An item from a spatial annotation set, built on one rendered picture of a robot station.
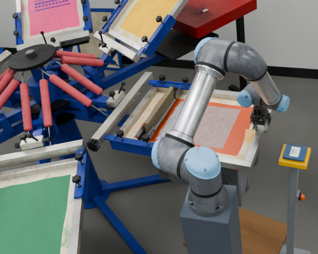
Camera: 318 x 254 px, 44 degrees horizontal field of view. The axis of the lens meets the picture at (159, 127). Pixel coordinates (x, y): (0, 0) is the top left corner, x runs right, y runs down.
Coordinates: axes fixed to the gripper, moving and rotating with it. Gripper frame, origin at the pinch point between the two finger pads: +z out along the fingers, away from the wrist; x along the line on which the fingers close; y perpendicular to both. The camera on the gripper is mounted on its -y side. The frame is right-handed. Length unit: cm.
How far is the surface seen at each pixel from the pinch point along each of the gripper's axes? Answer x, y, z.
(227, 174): -12.7, 21.7, 15.9
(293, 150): 18.0, 11.2, 1.0
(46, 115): -119, 28, -11
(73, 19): -168, -76, -22
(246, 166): -0.2, 28.9, -0.8
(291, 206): 19.0, 13.7, 40.5
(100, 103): -98, 3, -5
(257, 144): 1.4, 13.3, -0.9
